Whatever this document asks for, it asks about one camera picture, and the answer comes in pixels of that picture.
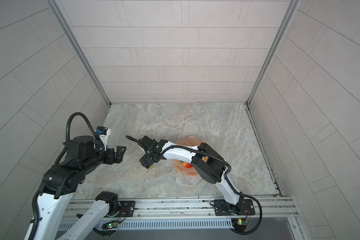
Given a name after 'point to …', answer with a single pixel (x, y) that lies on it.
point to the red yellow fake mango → (151, 166)
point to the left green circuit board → (112, 225)
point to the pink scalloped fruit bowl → (191, 141)
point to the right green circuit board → (242, 222)
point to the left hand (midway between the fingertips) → (121, 145)
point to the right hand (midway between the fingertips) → (148, 158)
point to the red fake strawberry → (186, 164)
